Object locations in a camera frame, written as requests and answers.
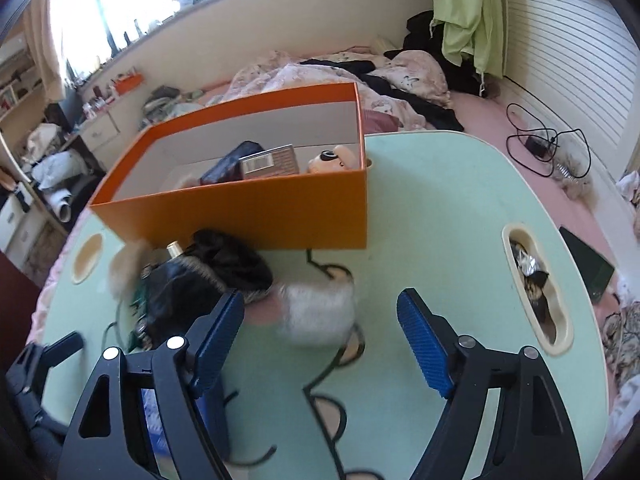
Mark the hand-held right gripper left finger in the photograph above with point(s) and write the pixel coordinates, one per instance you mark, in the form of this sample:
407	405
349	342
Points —
220	330

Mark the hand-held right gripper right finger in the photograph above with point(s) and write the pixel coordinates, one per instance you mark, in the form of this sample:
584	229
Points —
422	345

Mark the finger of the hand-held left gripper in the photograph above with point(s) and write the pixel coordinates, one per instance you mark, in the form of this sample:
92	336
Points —
65	346

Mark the white fluffy item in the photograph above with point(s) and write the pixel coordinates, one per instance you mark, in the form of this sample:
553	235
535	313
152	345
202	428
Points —
315	312

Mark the orange cardboard box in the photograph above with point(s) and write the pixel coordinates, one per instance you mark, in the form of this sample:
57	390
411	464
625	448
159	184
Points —
250	215

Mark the mint green cartoon desktop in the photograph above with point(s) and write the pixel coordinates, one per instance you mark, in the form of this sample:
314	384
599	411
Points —
440	200

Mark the black scrunchie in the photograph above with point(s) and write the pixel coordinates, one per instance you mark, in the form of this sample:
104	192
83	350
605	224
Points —
235	260

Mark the beige fluffy pompom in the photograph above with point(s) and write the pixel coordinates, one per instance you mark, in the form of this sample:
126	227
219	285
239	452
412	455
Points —
125	267

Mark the blue packet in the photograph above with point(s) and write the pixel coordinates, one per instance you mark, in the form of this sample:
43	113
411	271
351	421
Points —
155	425

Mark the black hair clip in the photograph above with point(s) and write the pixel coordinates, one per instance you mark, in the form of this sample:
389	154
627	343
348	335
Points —
536	287

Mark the silver foil wrapper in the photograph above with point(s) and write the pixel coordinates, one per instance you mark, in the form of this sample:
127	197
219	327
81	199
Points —
526	259

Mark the dark blue pouch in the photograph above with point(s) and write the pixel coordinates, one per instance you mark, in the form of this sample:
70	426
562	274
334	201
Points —
225	165

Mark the grey box with red label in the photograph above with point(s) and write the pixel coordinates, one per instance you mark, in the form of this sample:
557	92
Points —
270	162

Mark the white clothes heap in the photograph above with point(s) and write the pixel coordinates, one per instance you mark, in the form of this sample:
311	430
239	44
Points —
55	170

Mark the dark green notebook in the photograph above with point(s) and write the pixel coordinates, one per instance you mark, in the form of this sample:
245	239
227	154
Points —
587	265

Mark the patterned cloth pile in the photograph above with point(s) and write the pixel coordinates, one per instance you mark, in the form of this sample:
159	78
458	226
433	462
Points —
622	345

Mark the white drawer cabinet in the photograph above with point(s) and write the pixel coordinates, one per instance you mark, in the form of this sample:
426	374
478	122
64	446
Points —
102	132

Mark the beige furry item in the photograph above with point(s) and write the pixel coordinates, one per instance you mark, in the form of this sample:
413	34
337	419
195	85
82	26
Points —
577	180

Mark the dark red pillow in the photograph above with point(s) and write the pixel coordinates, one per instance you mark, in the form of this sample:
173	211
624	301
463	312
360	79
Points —
380	122

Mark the long black garment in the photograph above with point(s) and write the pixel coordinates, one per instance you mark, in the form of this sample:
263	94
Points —
440	115

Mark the grey clothes pile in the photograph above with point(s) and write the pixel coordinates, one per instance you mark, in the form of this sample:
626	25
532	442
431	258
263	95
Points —
165	105

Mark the white bookshelf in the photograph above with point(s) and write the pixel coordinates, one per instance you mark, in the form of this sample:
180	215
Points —
15	90

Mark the small orange box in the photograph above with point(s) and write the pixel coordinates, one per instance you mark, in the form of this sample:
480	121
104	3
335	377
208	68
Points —
130	85

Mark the pink printed comforter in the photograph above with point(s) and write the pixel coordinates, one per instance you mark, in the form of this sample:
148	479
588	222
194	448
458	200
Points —
420	72

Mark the beige curtain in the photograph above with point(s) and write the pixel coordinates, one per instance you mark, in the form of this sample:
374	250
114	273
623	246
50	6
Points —
45	50

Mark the black clothes pile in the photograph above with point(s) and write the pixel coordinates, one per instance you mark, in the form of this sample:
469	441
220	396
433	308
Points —
425	35

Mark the light green hanging garment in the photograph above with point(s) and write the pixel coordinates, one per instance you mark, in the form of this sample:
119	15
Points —
465	10

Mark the window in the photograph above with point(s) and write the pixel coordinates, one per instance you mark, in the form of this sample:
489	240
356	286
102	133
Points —
140	0

